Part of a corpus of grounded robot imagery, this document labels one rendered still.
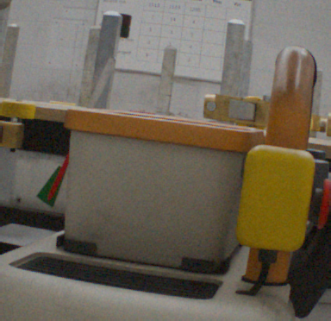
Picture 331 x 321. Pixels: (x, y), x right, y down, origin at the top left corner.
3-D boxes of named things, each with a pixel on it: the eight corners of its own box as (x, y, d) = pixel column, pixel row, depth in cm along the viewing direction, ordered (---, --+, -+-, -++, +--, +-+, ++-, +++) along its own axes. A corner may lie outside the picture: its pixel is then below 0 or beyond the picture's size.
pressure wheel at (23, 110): (36, 155, 220) (43, 102, 219) (6, 153, 215) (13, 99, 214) (17, 151, 226) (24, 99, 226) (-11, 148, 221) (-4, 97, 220)
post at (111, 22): (89, 250, 204) (120, 11, 201) (72, 248, 204) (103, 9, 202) (92, 248, 207) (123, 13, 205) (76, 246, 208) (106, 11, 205)
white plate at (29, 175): (133, 224, 201) (139, 173, 201) (9, 204, 205) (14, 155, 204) (133, 224, 202) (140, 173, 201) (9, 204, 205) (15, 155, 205)
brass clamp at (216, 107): (271, 128, 196) (273, 102, 196) (202, 118, 198) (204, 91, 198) (271, 128, 203) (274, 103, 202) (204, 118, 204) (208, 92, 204)
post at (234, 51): (215, 263, 200) (245, 20, 198) (197, 261, 201) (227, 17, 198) (216, 261, 204) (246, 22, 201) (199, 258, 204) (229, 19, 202)
